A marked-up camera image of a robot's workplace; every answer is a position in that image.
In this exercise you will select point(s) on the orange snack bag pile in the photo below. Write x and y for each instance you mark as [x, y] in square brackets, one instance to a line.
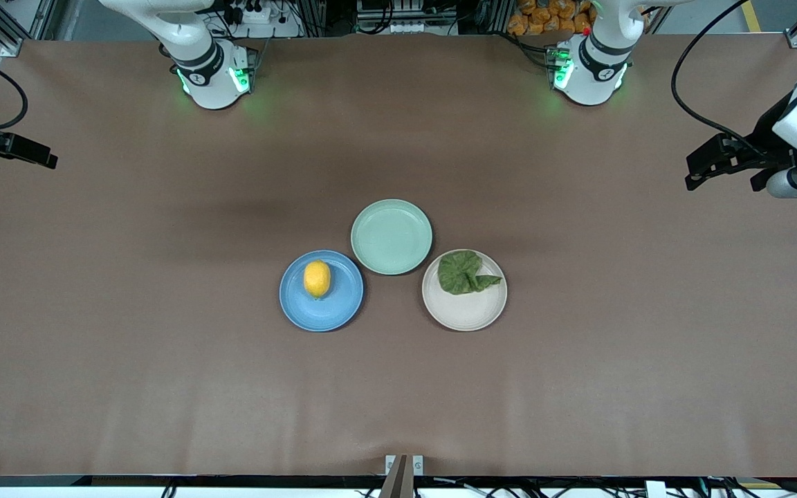
[544, 17]

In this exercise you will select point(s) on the yellow lemon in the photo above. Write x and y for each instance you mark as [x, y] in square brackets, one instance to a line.
[317, 279]

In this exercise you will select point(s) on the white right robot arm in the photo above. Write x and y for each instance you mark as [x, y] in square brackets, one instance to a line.
[208, 83]

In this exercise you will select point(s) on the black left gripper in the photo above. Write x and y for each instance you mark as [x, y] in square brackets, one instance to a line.
[766, 135]

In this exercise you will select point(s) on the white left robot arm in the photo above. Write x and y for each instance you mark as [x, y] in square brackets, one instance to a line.
[596, 76]

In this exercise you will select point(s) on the blue plate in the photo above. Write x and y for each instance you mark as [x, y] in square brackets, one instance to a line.
[340, 304]

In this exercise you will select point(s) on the metal bracket with brown bar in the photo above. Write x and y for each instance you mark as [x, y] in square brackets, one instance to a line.
[402, 477]

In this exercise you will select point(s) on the beige white plate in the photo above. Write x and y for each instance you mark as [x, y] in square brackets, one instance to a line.
[464, 311]

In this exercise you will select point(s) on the mint green plate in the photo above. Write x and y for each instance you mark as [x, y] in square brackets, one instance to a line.
[391, 236]

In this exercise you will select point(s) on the green lettuce leaf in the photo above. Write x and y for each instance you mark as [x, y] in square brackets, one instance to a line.
[457, 273]

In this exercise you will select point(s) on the white power strip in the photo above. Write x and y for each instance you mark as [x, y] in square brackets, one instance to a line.
[260, 17]

